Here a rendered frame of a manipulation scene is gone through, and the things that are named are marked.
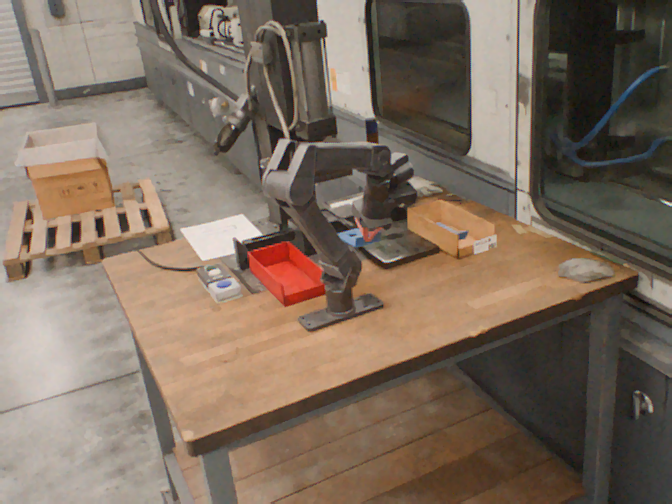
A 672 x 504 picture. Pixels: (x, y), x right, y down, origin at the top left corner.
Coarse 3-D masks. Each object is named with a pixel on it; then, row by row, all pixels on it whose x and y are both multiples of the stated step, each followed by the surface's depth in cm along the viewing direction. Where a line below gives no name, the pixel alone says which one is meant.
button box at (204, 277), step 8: (136, 248) 211; (144, 256) 203; (216, 264) 188; (200, 272) 184; (208, 272) 183; (224, 272) 182; (200, 280) 184; (208, 280) 178; (216, 280) 179; (208, 288) 178
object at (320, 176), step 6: (294, 138) 206; (324, 138) 187; (318, 174) 186; (324, 174) 187; (330, 174) 188; (336, 174) 189; (342, 174) 190; (348, 174) 191; (318, 180) 187; (324, 180) 188
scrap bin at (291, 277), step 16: (256, 256) 187; (272, 256) 189; (288, 256) 191; (304, 256) 180; (256, 272) 183; (272, 272) 185; (288, 272) 184; (304, 272) 183; (320, 272) 172; (272, 288) 173; (288, 288) 175; (304, 288) 175; (320, 288) 170; (288, 304) 167
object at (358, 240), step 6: (342, 234) 184; (348, 234) 183; (354, 234) 183; (360, 234) 181; (378, 234) 173; (348, 240) 178; (354, 240) 177; (360, 240) 172; (372, 240) 174; (378, 240) 175; (354, 246) 173
